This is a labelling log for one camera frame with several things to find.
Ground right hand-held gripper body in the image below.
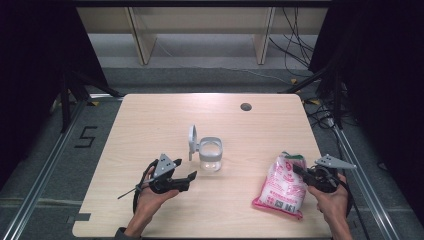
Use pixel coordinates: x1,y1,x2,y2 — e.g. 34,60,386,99
304,153,357,195

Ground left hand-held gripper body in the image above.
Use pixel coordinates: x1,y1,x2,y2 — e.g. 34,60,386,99
148,153,192,195

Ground pink and white plastic bag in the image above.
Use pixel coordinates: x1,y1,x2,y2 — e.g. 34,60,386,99
251,151,308,221

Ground clear jar with white lid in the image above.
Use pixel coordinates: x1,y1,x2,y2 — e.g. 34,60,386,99
188,124,224,173

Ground person's left hand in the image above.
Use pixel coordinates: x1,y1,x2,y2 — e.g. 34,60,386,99
134,166,180,228

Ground person's right hand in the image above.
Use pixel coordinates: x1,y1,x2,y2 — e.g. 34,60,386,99
306,173,350,225

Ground black metal stand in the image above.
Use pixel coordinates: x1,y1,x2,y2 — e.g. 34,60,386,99
279,63,345,129
59,69,124,134

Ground black curtain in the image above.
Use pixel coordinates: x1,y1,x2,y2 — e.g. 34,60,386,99
0,0,110,188
308,0,424,201

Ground light wooden shelf unit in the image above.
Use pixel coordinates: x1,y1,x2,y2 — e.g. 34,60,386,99
77,6,329,66

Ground aluminium rail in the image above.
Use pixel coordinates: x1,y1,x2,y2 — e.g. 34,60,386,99
333,125,401,240
0,99,88,240

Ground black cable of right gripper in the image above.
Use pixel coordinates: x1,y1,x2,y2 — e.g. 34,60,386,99
338,173,355,218

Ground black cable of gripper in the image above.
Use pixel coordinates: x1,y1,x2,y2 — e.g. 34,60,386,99
338,173,355,218
132,158,160,214

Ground thin black cable tie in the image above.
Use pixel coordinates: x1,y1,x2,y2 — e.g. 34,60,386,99
117,179,158,200

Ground tangle of dark floor cables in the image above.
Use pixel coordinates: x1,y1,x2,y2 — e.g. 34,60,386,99
301,96,338,131

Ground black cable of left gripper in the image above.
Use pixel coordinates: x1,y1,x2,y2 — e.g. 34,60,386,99
132,158,160,214

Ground bundle of black cables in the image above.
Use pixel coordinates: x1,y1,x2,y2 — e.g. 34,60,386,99
268,6,318,78

